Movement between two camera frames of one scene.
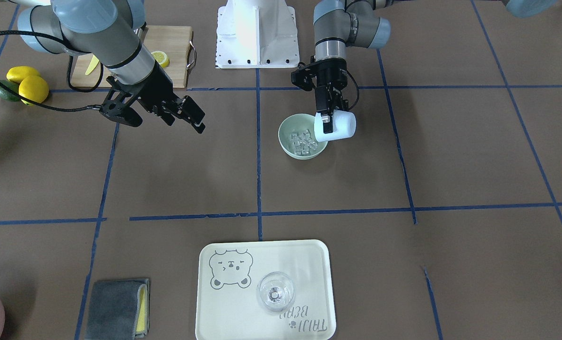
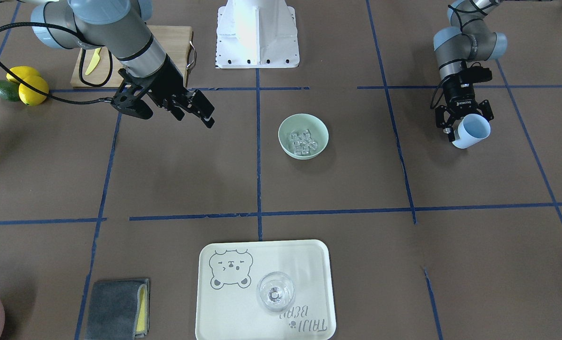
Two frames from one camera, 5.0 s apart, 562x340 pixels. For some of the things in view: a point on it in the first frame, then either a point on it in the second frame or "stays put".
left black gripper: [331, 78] to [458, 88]
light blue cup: [344, 126] to [472, 129]
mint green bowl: [297, 138] stays put
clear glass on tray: [275, 292] stays put
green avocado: [4, 93] stays put
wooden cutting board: [176, 41] stays put
